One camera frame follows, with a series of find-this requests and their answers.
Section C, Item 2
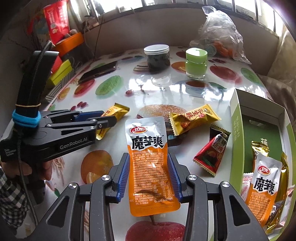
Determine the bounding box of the orange konjac snack pouch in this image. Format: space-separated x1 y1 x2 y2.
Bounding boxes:
125 116 180 217

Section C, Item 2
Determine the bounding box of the pink white snack packet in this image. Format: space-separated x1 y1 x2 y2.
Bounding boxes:
240 172 253 201

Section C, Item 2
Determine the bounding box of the plaid sleeve forearm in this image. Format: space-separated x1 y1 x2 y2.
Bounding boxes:
0 168 29 230

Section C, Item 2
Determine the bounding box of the left hand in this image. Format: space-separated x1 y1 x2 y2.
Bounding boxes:
1 160 53 181

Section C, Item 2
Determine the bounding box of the striped black white box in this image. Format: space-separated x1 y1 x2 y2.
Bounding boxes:
45 69 75 102

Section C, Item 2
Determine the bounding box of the yellow green box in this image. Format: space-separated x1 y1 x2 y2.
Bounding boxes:
47 60 73 88

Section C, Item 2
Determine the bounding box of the black smartphone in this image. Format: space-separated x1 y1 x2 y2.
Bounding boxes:
78 61 118 84

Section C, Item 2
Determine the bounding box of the red black candy packet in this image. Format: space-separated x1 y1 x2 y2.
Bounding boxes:
193 124 231 176

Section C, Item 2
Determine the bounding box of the yellow peanut candy packet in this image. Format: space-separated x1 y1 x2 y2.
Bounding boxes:
169 104 221 136

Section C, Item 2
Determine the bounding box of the gold foil packet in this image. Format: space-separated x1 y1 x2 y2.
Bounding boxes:
251 141 289 233

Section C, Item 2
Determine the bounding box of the dark jar white lid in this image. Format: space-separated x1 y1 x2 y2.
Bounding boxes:
144 44 171 72

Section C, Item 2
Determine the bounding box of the green white cardboard box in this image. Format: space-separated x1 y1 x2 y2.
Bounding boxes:
230 89 295 240

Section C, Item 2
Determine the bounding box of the red snack bag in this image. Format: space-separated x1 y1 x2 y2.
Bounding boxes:
43 1 70 45

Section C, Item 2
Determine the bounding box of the green glass jar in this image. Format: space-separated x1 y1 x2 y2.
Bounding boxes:
185 48 208 79

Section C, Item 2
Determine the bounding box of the clear plastic bag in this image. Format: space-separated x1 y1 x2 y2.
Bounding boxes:
189 6 251 65

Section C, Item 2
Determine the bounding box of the beige floral curtain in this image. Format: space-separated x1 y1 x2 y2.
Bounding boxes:
259 27 296 131

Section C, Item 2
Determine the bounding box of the black braided cable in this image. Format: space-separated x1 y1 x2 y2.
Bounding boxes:
17 40 53 227

